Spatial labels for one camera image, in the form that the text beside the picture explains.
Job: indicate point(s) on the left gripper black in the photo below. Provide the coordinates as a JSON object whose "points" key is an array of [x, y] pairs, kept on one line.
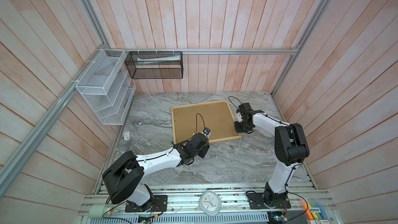
{"points": [[204, 150]]}

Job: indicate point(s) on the coloured markers tray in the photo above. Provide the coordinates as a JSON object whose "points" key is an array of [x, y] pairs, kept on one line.
{"points": [[314, 212]]}

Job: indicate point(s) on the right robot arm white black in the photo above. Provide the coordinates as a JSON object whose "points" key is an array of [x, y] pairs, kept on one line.
{"points": [[290, 147]]}

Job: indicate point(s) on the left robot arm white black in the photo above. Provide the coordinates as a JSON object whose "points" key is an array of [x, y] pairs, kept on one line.
{"points": [[123, 178]]}

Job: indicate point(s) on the brown frame backing board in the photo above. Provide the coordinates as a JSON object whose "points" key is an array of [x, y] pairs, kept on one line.
{"points": [[202, 118]]}

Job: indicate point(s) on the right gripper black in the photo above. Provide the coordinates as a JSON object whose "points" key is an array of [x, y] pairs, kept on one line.
{"points": [[237, 129]]}

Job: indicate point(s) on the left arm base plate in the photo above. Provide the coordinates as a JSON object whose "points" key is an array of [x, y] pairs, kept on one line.
{"points": [[155, 204]]}

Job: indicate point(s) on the light wooden picture frame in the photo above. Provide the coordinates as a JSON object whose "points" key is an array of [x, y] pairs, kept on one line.
{"points": [[174, 124]]}

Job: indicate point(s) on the pale green emergency button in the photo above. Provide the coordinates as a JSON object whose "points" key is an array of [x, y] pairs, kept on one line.
{"points": [[98, 211]]}

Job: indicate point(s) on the white wire mesh shelf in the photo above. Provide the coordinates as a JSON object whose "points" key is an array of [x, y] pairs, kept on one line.
{"points": [[107, 87]]}

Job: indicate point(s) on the white round timer clock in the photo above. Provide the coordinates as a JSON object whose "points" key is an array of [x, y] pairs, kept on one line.
{"points": [[210, 203]]}

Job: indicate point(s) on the black wire mesh basket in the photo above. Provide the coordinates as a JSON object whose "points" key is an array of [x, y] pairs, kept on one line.
{"points": [[153, 71]]}

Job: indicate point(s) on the small white box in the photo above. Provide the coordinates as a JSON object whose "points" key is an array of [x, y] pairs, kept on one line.
{"points": [[126, 136]]}

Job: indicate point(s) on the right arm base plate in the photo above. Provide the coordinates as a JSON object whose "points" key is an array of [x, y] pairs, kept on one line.
{"points": [[266, 200]]}

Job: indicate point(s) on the paper in black basket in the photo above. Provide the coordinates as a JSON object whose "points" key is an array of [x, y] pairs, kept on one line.
{"points": [[173, 60]]}

